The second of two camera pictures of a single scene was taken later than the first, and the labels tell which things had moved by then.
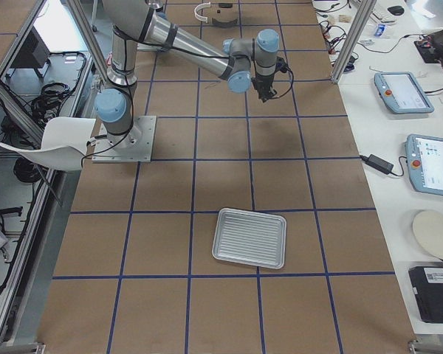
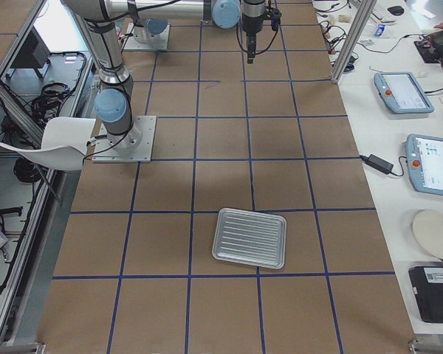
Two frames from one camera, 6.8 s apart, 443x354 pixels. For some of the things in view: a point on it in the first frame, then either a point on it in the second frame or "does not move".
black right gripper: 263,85 -> 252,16
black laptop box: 436,291 does not move
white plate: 438,234 does not move
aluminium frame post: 354,40 does not move
